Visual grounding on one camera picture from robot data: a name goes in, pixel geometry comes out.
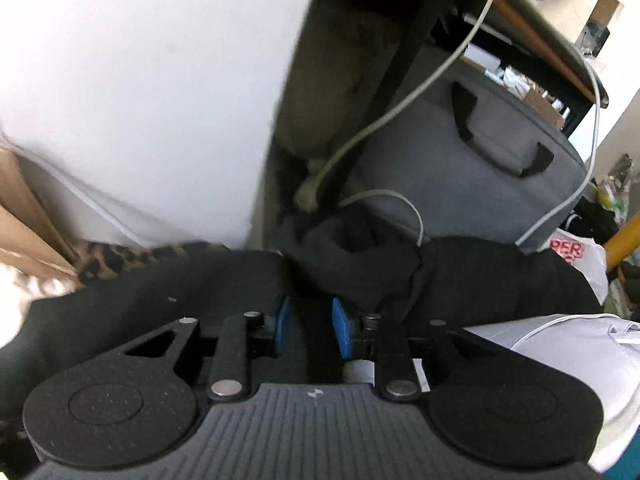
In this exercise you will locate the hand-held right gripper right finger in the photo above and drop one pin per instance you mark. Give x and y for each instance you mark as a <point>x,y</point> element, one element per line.
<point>342,330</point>

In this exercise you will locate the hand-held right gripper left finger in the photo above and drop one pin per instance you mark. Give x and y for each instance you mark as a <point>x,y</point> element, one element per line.
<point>282,327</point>

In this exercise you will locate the black shorts with teddy print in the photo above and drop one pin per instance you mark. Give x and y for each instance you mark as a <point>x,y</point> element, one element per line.
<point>125,290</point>

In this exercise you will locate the black crumpled garment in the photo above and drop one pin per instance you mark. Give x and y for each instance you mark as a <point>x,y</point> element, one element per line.
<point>360,265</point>

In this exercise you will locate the leopard print cloth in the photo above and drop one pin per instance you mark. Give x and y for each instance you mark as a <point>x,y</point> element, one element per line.
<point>125,260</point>

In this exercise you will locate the grey laptop bag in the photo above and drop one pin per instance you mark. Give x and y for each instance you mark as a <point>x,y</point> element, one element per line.
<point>450,160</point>

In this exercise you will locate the light grey cloth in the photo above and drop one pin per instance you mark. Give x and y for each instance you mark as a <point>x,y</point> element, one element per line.
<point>575,375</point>

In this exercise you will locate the white plastic bag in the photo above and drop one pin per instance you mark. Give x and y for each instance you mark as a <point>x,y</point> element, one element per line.
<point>595,260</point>

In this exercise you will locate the black desk leg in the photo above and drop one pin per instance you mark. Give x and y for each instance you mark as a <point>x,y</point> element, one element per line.
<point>400,60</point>

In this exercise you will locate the yellow pole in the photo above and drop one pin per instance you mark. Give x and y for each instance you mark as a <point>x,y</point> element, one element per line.
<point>622,242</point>

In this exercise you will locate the wooden desk top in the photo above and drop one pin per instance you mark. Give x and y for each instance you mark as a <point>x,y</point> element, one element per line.
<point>525,25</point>

